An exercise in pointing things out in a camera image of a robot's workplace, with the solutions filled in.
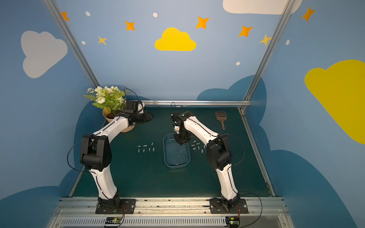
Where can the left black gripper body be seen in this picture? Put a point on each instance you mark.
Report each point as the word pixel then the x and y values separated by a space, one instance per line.
pixel 145 117

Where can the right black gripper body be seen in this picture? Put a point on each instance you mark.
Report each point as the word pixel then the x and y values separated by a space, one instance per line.
pixel 182 137

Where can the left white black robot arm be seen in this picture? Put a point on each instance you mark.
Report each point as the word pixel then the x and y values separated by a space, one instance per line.
pixel 96 154

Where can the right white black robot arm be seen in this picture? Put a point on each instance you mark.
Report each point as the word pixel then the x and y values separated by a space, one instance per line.
pixel 219 153

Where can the translucent blue storage box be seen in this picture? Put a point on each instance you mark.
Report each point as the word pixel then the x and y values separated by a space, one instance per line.
pixel 175 156

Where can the artificial white flower plant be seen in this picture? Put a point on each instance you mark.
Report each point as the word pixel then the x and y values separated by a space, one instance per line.
pixel 111 99

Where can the brown slotted scoop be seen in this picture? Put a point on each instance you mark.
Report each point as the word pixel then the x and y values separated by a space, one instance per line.
pixel 222 117

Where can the right small circuit board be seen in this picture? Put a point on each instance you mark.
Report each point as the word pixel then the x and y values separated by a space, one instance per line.
pixel 232 222

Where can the small circuit board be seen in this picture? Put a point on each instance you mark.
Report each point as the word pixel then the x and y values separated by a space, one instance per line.
pixel 232 222
pixel 113 221

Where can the left small circuit board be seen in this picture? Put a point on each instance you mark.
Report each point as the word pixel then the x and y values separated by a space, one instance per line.
pixel 113 221

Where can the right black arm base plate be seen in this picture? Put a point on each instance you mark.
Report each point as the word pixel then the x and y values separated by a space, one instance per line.
pixel 218 206

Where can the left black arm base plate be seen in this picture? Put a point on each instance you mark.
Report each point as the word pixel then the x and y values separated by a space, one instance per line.
pixel 115 206

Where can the aluminium front rail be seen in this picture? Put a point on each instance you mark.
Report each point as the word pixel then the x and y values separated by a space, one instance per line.
pixel 79 212

